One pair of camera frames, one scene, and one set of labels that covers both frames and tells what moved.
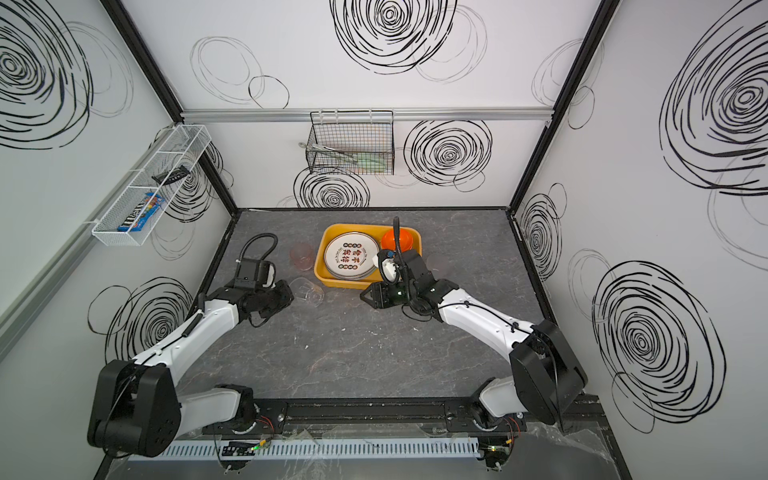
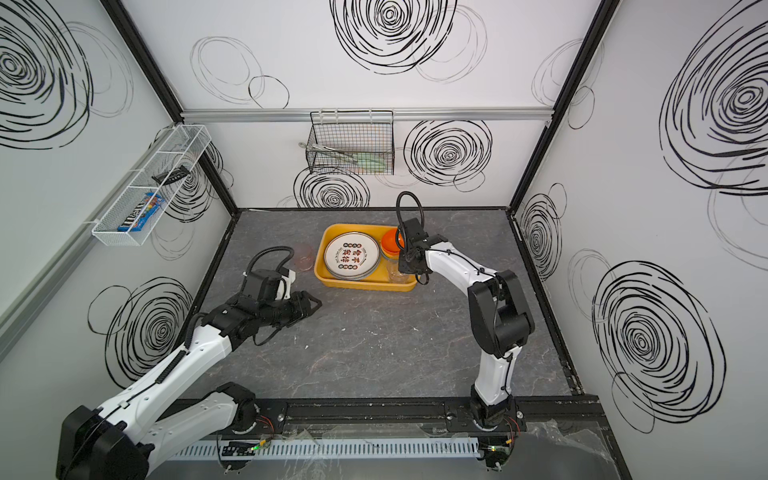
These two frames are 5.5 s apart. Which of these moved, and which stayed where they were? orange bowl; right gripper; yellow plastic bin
Moved: right gripper
Stayed: orange bowl; yellow plastic bin
